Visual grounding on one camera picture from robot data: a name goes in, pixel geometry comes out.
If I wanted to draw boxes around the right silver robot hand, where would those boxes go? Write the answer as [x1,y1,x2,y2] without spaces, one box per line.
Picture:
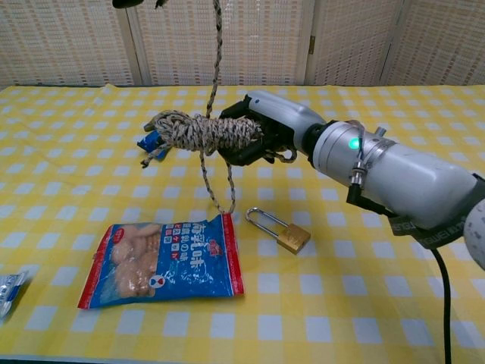
[217,90,327,168]

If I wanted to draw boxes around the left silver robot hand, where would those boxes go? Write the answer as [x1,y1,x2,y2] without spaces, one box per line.
[112,0,167,9]

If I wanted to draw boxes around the speckled beige braided rope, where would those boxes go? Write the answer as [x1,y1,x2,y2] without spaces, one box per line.
[140,0,299,215]

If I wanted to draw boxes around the woven folding screen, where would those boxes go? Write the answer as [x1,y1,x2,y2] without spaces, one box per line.
[0,0,485,90]

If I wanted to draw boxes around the brass long-shackle padlock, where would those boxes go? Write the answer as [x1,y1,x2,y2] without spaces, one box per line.
[245,207,312,256]

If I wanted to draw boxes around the dark blue snack wrapper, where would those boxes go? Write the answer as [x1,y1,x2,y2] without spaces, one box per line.
[136,130,170,162]

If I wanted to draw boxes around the blue cookie snack bag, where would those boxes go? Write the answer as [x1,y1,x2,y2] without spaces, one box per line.
[77,212,246,310]

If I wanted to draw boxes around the yellow white checkered tablecloth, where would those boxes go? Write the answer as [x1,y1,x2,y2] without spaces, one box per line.
[0,85,485,364]

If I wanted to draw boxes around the white blue toothpaste tube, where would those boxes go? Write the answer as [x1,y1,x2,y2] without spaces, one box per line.
[0,271,30,323]

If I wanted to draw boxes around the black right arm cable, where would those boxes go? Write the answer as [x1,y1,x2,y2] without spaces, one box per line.
[431,246,454,364]

